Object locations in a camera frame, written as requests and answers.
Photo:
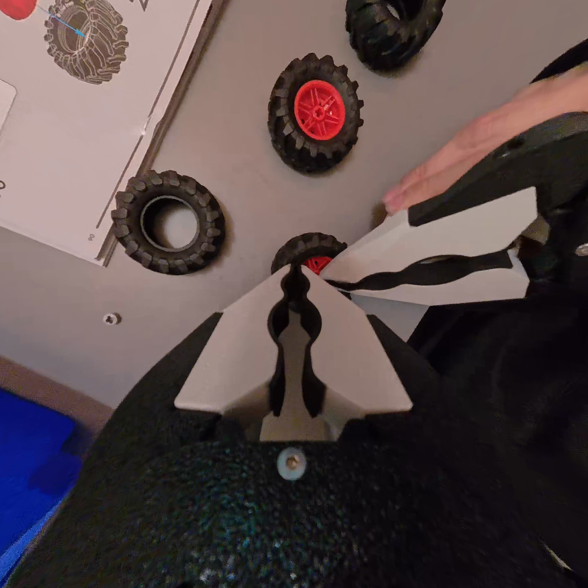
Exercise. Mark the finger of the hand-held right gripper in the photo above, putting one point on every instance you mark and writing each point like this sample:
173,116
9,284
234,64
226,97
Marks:
450,289
436,241

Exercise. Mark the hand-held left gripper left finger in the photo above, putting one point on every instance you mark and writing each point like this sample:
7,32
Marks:
225,367

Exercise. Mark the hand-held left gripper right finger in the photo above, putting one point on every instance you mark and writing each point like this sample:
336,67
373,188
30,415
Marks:
358,367

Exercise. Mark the black toy wheel red rim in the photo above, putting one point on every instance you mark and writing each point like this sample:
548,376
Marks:
317,110
298,246

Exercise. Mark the small metal desk screw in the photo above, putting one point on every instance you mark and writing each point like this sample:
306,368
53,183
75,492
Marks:
111,318

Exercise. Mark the grey desk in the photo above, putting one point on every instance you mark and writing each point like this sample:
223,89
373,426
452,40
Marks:
239,138

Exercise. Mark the person's right hand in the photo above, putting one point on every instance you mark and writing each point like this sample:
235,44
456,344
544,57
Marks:
482,138

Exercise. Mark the person's black clothing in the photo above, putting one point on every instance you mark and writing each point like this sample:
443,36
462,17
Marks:
505,367

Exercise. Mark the empty black toy tire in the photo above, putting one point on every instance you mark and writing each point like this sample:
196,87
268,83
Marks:
376,36
128,216

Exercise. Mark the blue plastic bin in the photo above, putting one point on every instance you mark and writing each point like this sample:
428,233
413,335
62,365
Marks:
32,459

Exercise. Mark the white instruction booklet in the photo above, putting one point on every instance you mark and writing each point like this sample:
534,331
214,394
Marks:
69,138

